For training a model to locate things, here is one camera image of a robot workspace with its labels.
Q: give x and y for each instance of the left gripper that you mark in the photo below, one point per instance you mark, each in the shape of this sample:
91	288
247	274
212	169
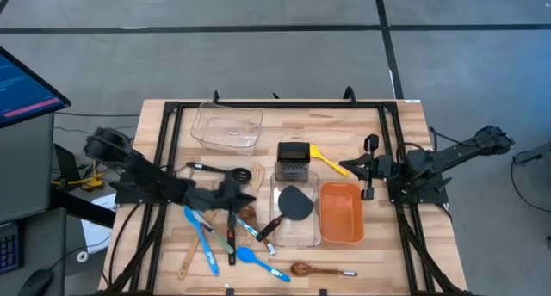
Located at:
206	197

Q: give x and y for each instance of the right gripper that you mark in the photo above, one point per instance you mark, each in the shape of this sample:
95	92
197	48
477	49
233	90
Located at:
383	167

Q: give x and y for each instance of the dark wooden spoon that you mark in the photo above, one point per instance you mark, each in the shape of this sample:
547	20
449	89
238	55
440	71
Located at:
247	213
301	269

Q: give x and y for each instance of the black slotted spoon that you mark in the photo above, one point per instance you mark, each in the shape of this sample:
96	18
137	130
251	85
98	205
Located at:
240	174

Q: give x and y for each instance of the wooden slotted spatula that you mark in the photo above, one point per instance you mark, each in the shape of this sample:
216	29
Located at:
258	175
189	261

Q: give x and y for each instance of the yellow silicone spatula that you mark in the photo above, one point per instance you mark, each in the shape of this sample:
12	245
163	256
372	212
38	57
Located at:
316	152

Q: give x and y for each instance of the square black turner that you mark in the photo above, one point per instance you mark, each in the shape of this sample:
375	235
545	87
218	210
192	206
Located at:
231	244

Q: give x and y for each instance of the metal tongs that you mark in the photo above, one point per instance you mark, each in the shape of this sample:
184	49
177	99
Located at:
224	244

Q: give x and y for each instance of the round black turner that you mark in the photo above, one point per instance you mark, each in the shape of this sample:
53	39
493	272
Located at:
296	203

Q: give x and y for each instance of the large blue silicone spoon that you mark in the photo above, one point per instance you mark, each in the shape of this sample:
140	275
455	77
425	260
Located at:
192	216

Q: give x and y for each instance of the small blue silicone spoon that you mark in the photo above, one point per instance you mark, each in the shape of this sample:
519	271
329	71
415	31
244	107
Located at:
246	255

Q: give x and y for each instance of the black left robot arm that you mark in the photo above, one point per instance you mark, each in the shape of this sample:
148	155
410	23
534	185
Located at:
146	175

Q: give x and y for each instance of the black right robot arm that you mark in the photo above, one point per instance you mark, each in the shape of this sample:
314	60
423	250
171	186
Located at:
452	152

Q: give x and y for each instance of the orange plastic bin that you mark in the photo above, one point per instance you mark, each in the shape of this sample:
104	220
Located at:
341	212

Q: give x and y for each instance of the clear plastic bin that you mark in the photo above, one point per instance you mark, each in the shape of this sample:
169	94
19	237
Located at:
215	128
301	236

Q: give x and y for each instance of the white label sticker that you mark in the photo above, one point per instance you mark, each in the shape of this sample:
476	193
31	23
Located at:
412	101

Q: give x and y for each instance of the white paper sheet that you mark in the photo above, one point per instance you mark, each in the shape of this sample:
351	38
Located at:
97	240

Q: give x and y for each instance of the black floor beam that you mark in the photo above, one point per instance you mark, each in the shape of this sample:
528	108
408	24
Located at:
86	212

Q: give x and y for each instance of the white tape roll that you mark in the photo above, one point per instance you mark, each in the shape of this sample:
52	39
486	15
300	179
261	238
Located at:
78	256

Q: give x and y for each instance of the grey metal stand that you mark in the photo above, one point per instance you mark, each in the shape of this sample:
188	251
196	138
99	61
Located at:
538	152

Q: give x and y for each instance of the grey desk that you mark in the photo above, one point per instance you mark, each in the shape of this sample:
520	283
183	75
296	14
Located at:
26	167

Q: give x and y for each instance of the black computer mouse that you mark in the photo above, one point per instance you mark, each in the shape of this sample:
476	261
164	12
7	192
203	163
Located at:
36	283

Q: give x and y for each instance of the black keyboard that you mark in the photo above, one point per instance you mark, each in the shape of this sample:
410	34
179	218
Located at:
10	248

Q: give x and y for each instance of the computer monitor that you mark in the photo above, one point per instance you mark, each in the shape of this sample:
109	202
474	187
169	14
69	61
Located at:
21	94

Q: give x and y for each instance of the black aluminium table frame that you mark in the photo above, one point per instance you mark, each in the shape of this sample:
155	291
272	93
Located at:
301	104

